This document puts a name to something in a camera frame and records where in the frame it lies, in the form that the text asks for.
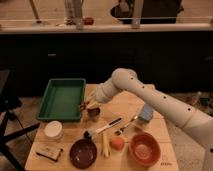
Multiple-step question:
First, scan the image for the black tripod stand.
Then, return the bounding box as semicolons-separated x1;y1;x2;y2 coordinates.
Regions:
0;70;39;171

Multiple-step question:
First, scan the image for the blue sponge block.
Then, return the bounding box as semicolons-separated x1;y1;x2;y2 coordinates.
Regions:
138;104;154;123

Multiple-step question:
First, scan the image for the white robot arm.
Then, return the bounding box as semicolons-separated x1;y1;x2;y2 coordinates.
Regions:
86;68;213;148

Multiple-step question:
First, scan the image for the metal fork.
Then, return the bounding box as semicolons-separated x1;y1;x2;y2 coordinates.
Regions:
115;116;138;136

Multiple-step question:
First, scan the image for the red object on shelf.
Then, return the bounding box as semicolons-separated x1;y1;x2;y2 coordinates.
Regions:
83;17;94;25

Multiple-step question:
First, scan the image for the black white brush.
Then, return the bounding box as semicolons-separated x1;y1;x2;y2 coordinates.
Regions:
83;118;122;139

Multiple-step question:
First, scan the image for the orange toy fruit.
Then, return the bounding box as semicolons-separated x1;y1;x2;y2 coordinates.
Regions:
110;136;125;151

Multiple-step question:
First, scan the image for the dark purple bowl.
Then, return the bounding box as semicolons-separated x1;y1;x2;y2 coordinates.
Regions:
69;139;97;169

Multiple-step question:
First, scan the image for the green plastic tray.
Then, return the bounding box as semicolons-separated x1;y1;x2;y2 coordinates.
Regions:
36;78;86;122

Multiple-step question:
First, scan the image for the orange bowl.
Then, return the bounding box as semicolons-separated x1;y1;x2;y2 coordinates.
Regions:
128;132;161;167

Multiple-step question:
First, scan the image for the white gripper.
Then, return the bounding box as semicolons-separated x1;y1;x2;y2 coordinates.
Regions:
85;80;118;110

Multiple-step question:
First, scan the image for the white round container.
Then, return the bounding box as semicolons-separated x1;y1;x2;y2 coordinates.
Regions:
44;121;63;139

